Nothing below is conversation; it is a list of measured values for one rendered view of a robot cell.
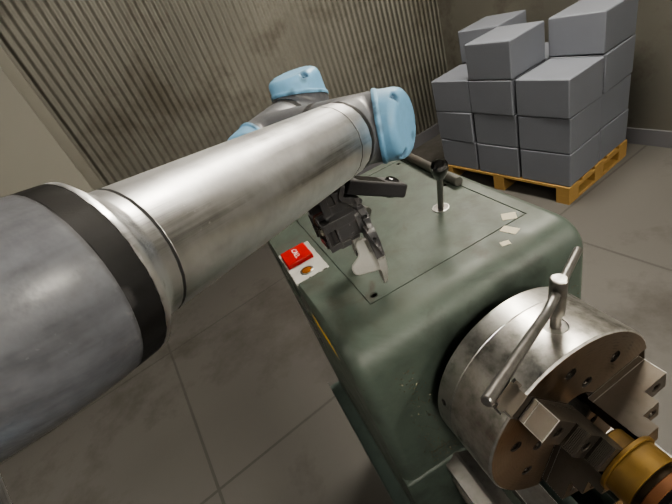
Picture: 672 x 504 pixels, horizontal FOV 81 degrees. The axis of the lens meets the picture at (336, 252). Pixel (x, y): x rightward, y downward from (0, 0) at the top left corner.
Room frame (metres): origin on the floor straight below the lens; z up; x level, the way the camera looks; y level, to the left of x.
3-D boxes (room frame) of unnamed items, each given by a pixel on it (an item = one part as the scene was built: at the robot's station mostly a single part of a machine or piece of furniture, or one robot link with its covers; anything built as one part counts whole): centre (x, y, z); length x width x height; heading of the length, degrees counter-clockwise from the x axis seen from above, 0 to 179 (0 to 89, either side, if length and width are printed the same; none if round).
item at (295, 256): (0.74, 0.08, 1.26); 0.06 x 0.06 x 0.02; 12
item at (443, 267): (0.74, -0.13, 1.06); 0.59 x 0.48 x 0.39; 12
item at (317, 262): (0.72, 0.08, 1.23); 0.13 x 0.08 x 0.06; 12
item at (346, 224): (0.58, -0.03, 1.42); 0.09 x 0.08 x 0.12; 102
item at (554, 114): (2.71, -1.71, 0.54); 1.09 x 0.73 x 1.08; 23
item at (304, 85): (0.58, -0.03, 1.58); 0.09 x 0.08 x 0.11; 142
